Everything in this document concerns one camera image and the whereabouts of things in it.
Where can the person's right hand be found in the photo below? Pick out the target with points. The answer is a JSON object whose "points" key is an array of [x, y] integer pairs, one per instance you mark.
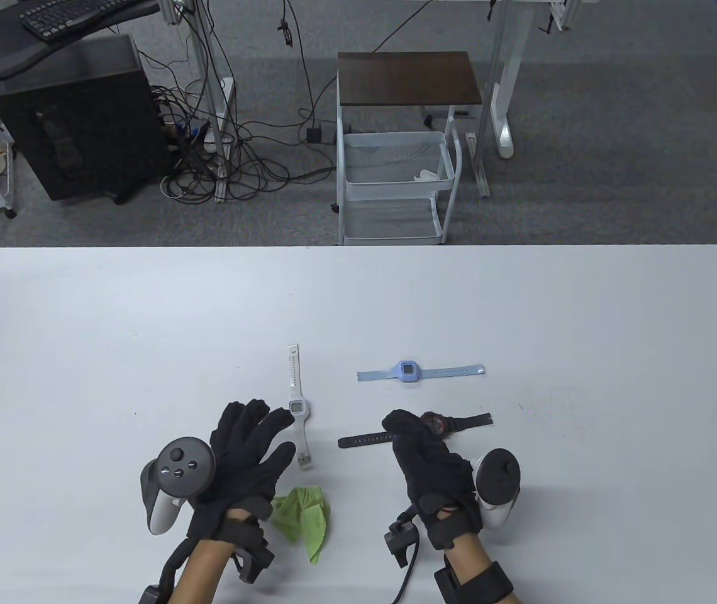
{"points": [[434, 478]]}

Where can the person's left hand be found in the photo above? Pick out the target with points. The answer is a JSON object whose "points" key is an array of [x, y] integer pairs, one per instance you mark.
{"points": [[239, 472]]}

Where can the green microfibre cloth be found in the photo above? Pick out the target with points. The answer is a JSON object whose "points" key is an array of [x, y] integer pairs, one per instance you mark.
{"points": [[305, 516]]}

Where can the black red watch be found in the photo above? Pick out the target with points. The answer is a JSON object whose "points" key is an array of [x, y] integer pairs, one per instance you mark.
{"points": [[358, 440]]}

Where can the white watch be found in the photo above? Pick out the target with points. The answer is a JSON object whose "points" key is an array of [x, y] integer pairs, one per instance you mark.
{"points": [[299, 408]]}

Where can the light blue watch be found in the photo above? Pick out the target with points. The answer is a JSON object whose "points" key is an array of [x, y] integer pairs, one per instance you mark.
{"points": [[407, 370]]}

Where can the person's left forearm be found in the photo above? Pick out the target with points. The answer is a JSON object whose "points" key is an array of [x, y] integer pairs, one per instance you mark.
{"points": [[204, 572]]}

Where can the person's right forearm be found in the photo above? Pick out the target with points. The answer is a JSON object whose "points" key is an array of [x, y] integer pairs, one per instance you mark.
{"points": [[468, 560]]}

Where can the grey white handheld controller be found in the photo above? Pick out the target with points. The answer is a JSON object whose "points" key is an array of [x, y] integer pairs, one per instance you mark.
{"points": [[497, 481], [176, 469]]}

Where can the white crumpled tissue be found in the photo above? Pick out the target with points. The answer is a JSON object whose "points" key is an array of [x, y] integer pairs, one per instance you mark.
{"points": [[426, 176]]}

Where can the black power adapter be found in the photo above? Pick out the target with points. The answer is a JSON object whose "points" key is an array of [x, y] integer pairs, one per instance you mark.
{"points": [[314, 136]]}

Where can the black computer tower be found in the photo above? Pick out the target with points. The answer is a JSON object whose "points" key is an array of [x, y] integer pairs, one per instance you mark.
{"points": [[88, 119]]}

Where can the white cart with wooden top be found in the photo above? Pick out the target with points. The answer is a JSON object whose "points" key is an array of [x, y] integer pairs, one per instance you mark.
{"points": [[405, 78]]}

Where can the white desk leg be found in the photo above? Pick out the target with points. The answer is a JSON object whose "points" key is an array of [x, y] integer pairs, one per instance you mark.
{"points": [[509, 75]]}

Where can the black keyboard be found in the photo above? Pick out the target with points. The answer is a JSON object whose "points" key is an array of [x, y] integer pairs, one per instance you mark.
{"points": [[69, 16]]}

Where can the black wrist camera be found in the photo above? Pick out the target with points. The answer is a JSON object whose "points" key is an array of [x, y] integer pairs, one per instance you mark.
{"points": [[401, 541], [255, 560]]}

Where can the aluminium rail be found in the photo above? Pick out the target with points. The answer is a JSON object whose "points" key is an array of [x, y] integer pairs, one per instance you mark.
{"points": [[478, 167]]}

